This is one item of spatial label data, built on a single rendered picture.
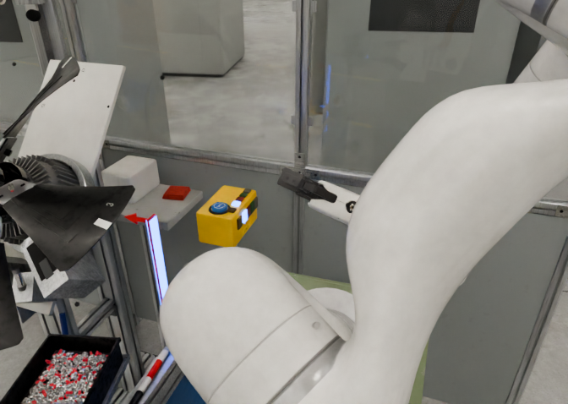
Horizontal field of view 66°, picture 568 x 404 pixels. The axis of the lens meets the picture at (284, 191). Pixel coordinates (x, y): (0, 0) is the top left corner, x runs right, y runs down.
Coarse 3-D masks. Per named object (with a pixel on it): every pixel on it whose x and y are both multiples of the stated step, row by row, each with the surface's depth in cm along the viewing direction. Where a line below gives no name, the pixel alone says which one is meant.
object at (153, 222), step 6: (150, 222) 83; (156, 222) 85; (150, 228) 83; (156, 228) 85; (156, 234) 85; (156, 240) 86; (156, 246) 86; (156, 252) 86; (156, 258) 87; (162, 258) 89; (156, 264) 87; (162, 264) 89; (162, 270) 90; (162, 276) 90; (162, 282) 90; (162, 288) 91; (162, 294) 91
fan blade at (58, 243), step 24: (24, 192) 93; (48, 192) 93; (72, 192) 94; (96, 192) 94; (120, 192) 93; (24, 216) 87; (48, 216) 87; (72, 216) 87; (96, 216) 88; (48, 240) 84; (72, 240) 84; (96, 240) 84; (72, 264) 81
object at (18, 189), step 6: (18, 180) 97; (6, 186) 95; (18, 186) 95; (24, 186) 96; (30, 186) 96; (0, 192) 93; (6, 192) 93; (12, 192) 93; (18, 192) 93; (0, 198) 91; (6, 198) 91
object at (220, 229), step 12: (216, 192) 118; (228, 192) 117; (240, 192) 117; (252, 192) 117; (228, 204) 112; (240, 204) 112; (204, 216) 108; (216, 216) 107; (228, 216) 106; (252, 216) 118; (204, 228) 110; (216, 228) 108; (228, 228) 107; (240, 228) 111; (204, 240) 111; (216, 240) 110; (228, 240) 109
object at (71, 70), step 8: (72, 64) 94; (56, 72) 100; (64, 72) 94; (72, 72) 92; (56, 80) 93; (64, 80) 91; (48, 88) 93; (56, 88) 91; (40, 96) 93; (32, 104) 94; (24, 112) 94; (24, 120) 100; (8, 128) 94; (16, 128) 98; (8, 136) 96
